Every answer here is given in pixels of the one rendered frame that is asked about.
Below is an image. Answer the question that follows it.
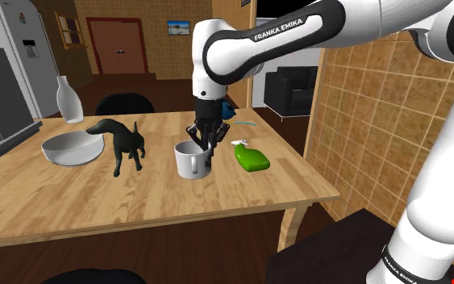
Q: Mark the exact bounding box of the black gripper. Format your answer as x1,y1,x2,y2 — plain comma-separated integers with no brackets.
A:
185,97,232,167

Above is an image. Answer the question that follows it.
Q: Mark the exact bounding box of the white mug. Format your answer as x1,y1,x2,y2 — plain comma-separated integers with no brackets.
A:
173,140,214,181

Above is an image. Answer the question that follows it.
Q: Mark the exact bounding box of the blue rounded object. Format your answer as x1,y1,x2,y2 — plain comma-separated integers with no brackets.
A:
221,100,237,120

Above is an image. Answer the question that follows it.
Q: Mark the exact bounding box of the green spray bottle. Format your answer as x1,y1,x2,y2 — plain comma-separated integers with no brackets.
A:
231,139,272,173

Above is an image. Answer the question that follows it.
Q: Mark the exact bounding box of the black dog figure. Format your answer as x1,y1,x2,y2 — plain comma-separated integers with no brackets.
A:
85,118,147,178

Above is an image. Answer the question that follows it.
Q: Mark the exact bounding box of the black chair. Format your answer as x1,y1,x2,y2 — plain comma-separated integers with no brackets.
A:
94,92,156,117
39,268,148,284

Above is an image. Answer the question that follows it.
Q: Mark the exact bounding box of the black armchair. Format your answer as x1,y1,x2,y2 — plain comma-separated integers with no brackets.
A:
264,65,319,118

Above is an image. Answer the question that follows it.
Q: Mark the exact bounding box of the reddish brown door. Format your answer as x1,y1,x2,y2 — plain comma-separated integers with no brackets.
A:
85,16,149,75

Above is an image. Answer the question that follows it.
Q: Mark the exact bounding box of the wooden table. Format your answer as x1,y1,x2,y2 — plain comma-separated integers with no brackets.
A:
0,107,342,253

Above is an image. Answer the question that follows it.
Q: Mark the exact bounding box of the white bowl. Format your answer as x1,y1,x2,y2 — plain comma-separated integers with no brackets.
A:
40,130,106,167

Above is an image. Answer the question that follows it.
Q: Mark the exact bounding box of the white vase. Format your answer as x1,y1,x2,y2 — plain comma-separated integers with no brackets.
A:
55,75,85,125

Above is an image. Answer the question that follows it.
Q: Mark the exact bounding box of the dark robot stand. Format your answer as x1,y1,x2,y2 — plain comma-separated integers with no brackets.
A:
265,208,454,284

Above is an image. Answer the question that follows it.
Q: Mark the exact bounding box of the wooden framed window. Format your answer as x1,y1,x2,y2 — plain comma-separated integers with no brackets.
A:
54,10,86,50

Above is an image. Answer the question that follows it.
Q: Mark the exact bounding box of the grey refrigerator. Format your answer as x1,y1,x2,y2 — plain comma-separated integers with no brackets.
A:
0,0,61,119

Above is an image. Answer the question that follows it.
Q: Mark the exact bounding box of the blue wall picture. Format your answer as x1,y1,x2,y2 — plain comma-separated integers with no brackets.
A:
166,19,191,37

